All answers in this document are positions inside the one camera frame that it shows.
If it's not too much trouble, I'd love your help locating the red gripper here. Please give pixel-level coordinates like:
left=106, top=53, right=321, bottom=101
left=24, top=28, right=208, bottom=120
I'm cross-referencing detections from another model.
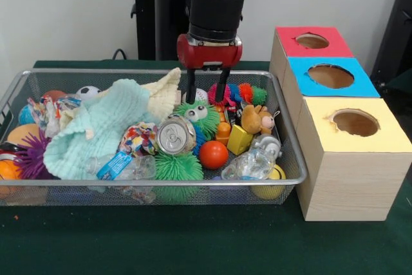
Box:
left=176, top=33, right=244, bottom=105

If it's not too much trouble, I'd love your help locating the multicolour spiky caterpillar toy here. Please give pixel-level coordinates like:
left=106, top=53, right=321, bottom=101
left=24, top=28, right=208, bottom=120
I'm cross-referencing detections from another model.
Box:
left=207, top=82, right=268, bottom=107

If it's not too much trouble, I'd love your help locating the brown plush monkey toy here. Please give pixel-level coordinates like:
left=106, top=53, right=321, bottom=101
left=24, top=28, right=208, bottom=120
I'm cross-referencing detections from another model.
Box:
left=240, top=104, right=277, bottom=136

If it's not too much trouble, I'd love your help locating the mint waffle cloth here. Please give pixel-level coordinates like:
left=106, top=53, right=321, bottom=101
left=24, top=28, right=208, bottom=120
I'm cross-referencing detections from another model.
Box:
left=43, top=79, right=156, bottom=181

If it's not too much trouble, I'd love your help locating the wooden box with three holes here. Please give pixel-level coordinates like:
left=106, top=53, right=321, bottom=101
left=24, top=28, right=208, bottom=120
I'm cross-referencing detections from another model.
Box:
left=268, top=26, right=412, bottom=223

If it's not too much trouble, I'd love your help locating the green spiky ball with eyes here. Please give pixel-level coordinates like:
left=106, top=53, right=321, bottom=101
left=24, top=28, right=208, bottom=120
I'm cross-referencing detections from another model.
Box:
left=173, top=100, right=222, bottom=140

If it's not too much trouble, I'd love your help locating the cream waffle cloth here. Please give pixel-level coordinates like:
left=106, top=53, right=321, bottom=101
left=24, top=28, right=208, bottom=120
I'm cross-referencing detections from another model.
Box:
left=57, top=68, right=182, bottom=131

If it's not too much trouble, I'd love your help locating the silver drink can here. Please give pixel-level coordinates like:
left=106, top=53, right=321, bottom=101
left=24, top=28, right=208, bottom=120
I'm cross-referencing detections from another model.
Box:
left=156, top=116, right=197, bottom=155

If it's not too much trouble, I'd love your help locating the red-orange ball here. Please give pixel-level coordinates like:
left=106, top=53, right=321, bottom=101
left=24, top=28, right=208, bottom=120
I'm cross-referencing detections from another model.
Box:
left=198, top=141, right=229, bottom=170

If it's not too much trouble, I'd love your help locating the small colourful crumpled paper ball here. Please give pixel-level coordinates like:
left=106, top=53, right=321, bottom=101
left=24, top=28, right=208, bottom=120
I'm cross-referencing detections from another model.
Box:
left=121, top=122, right=160, bottom=155

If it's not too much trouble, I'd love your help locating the plain green spiky ball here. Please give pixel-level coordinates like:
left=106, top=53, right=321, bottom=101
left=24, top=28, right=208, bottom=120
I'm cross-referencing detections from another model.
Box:
left=154, top=152, right=204, bottom=182

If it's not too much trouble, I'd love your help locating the crushed bottle with blue label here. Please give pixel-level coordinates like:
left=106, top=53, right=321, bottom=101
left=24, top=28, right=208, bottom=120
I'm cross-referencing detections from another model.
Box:
left=85, top=151, right=157, bottom=182

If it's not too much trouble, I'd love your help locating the dark green table cloth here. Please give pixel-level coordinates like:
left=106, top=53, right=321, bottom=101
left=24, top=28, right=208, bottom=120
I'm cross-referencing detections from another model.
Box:
left=0, top=59, right=412, bottom=275
left=384, top=68, right=412, bottom=97

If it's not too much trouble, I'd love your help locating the black stand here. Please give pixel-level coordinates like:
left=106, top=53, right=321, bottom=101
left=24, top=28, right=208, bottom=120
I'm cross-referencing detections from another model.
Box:
left=370, top=0, right=412, bottom=95

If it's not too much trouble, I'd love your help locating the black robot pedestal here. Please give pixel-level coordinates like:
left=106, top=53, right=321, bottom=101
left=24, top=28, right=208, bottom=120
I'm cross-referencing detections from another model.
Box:
left=124, top=0, right=260, bottom=62

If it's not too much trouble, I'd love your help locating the black cable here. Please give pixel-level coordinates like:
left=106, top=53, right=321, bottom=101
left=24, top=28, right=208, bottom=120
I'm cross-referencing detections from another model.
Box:
left=112, top=48, right=130, bottom=61

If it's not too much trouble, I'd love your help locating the silver wire mesh bin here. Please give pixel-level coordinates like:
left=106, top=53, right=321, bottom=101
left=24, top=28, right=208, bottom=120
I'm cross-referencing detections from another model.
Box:
left=0, top=68, right=308, bottom=207

